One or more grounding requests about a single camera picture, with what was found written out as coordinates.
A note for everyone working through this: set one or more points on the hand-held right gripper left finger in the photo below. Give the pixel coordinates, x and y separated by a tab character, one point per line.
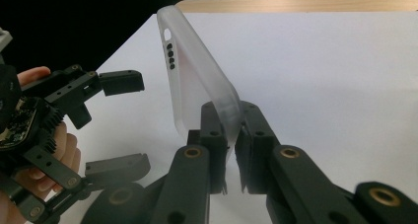
213	145

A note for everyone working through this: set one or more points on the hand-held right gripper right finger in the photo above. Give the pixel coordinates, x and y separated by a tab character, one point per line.
254	145

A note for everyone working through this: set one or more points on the frosted translucent phone case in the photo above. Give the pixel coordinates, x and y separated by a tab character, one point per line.
197	72

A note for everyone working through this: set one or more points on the white table mat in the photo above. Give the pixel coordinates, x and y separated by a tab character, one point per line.
312	86

